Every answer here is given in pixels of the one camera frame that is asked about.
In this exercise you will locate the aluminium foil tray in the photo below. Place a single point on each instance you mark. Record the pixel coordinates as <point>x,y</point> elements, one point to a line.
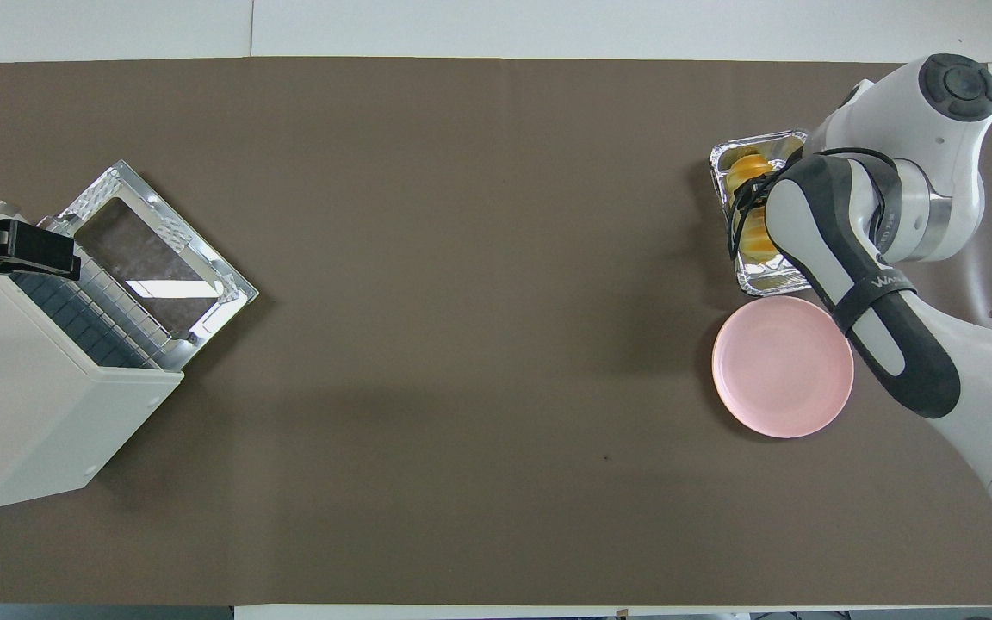
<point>722,159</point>

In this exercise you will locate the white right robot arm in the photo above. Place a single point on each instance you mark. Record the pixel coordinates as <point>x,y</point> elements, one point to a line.
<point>935,181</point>

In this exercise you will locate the metal glass oven door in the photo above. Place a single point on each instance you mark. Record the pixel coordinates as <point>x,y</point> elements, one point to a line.
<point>108,185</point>

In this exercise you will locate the cream toaster oven body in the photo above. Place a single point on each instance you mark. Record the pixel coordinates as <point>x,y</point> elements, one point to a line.
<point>22,405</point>

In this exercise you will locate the brown table mat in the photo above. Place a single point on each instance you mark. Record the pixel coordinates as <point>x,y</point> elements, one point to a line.
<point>461,344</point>

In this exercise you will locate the pink round plate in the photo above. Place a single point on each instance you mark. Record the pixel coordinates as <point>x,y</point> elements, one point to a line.
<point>782,366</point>

